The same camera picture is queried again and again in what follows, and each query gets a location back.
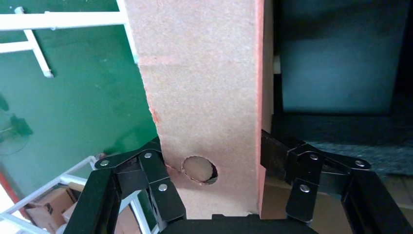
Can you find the white metal shelf cart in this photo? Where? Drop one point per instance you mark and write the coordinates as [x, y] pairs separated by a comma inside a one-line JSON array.
[[72, 179]]

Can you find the white metal tube frame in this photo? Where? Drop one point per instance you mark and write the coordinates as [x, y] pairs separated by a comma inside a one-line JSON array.
[[64, 20]]

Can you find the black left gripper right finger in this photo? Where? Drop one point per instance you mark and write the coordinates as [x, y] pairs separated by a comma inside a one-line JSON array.
[[306, 164]]

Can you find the black foam pad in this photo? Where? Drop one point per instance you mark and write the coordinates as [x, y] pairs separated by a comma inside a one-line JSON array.
[[355, 148]]

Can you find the wide brown shipping carton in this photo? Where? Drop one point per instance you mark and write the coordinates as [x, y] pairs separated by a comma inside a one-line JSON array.
[[45, 206]]

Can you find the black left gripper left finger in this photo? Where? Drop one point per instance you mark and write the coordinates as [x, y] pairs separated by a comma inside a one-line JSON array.
[[151, 168]]

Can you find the brown fibreboard panel with hole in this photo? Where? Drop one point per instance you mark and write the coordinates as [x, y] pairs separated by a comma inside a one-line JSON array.
[[200, 97]]

